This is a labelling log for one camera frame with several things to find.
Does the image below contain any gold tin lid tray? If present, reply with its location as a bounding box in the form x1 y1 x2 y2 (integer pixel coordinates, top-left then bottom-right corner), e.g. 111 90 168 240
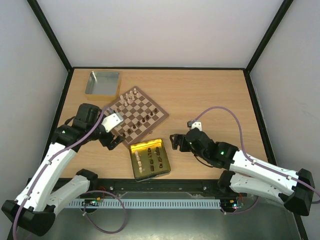
129 138 171 182

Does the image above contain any wooden chess board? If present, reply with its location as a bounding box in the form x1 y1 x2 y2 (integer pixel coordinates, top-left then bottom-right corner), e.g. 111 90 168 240
108 86 169 148

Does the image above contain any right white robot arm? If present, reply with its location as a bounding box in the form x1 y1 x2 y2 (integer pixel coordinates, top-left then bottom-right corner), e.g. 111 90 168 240
169 128 315 216

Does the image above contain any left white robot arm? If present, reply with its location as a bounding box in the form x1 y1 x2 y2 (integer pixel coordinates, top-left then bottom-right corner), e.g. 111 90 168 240
1 103 125 240

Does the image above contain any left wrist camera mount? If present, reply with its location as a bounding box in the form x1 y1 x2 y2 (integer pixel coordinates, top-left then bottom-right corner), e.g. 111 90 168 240
101 113 125 133

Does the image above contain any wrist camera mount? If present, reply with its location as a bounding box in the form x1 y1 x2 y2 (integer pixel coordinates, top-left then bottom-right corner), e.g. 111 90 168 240
101 113 125 133
187 120 202 131

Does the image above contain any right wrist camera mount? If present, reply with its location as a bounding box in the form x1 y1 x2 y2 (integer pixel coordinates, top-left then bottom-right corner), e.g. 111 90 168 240
187 120 202 131

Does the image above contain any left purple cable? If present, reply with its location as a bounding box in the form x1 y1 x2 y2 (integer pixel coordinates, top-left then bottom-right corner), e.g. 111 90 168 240
11 105 127 240

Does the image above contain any black metal frame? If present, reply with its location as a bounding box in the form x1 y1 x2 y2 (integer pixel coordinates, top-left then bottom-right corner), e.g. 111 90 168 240
6 0 310 240

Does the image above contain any grey slotted cable duct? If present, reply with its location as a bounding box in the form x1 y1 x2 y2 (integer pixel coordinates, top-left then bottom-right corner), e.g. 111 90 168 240
68 198 222 209

